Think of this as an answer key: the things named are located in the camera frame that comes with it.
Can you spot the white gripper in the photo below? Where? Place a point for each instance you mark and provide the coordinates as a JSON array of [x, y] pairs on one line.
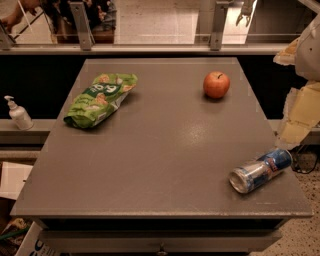
[[309, 55]]

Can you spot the blue silver redbull can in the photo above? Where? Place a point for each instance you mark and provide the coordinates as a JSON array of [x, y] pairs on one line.
[[254, 174]]

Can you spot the red apple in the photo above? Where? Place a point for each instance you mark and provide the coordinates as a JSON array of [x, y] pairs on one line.
[[216, 84]]

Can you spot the grey table with drawer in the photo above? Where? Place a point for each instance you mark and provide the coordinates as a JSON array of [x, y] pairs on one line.
[[154, 175]]

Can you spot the green chips bag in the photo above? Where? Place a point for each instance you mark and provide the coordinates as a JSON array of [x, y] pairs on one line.
[[101, 99]]

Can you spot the white pump dispenser bottle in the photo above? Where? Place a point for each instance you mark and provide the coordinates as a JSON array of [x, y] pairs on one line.
[[18, 114]]

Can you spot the white paper sheet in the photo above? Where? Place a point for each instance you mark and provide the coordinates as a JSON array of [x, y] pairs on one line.
[[13, 178]]

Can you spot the white cardboard box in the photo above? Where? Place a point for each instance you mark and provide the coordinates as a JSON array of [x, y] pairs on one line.
[[21, 238]]

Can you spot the right metal railing bracket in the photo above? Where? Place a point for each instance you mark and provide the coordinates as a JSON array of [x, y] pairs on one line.
[[219, 19]]

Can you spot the metal railing bracket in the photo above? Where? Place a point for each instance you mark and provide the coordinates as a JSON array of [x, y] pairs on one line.
[[219, 19], [85, 37]]

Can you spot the left metal railing bracket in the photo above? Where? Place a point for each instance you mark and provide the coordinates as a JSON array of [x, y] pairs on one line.
[[85, 37]]

